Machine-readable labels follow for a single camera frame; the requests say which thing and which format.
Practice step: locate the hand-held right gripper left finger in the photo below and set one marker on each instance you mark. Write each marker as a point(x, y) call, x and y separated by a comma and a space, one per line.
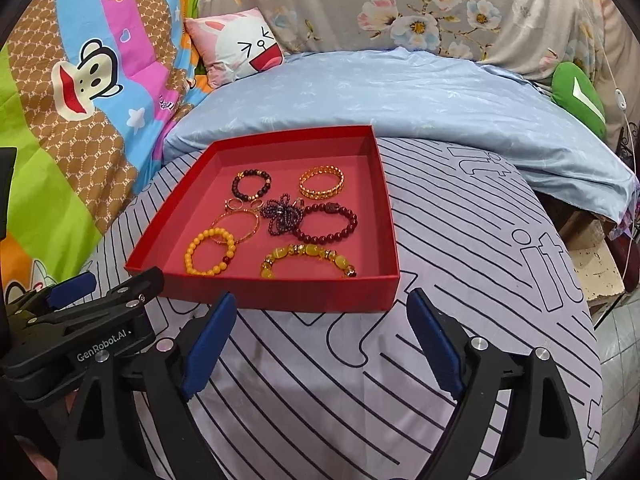
point(207, 345)

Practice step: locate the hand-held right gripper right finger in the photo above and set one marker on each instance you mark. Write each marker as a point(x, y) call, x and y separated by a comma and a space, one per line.
point(435, 345)

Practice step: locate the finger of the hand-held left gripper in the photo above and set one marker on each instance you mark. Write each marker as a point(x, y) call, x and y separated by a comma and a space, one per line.
point(115, 295)
point(70, 287)

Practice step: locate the thin gold bangle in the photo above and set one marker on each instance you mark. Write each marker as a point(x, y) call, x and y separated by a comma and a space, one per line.
point(258, 225)

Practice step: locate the red cardboard box tray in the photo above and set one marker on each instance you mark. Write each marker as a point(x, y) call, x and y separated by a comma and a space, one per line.
point(280, 160)

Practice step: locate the cartoon monkey blanket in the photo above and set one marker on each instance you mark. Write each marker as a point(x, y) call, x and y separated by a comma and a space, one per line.
point(75, 135)

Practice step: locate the cardboard piece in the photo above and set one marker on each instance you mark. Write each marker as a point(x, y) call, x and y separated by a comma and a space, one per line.
point(600, 265)

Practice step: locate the light blue pillow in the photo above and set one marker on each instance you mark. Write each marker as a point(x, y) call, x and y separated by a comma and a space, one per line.
point(400, 100)

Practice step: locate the pink bunny cushion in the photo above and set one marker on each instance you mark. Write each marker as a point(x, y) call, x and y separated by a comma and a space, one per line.
point(220, 50)

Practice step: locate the green cushion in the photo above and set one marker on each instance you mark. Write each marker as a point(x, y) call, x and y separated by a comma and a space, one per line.
point(570, 95)

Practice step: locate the grey floral sheet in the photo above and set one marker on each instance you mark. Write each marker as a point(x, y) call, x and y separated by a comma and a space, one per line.
point(350, 0)

